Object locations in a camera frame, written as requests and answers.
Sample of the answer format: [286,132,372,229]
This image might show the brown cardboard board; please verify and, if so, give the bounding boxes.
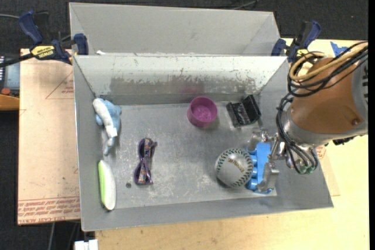
[17,48,81,226]

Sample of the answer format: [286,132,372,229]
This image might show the green and white oval brush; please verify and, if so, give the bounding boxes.
[97,159,117,211]

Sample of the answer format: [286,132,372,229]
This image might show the grey baseball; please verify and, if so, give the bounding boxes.
[214,148,254,189]

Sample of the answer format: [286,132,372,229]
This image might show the grey metal bin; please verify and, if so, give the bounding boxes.
[69,2,335,232]

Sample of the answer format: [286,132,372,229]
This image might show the blue plastic toy block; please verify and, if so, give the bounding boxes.
[244,141,274,195]

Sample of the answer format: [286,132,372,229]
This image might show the purple sunglasses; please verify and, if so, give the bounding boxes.
[134,137,158,186]

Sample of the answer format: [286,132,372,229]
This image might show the purple plastic cup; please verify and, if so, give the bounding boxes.
[186,96,219,129]

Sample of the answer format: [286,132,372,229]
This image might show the black plastic clip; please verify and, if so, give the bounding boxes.
[226,94,262,128]

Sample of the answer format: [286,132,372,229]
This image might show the blue and white plush toy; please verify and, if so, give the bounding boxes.
[92,97,122,156]

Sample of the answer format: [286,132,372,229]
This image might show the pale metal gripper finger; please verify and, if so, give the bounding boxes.
[248,129,271,152]
[257,162,281,194]

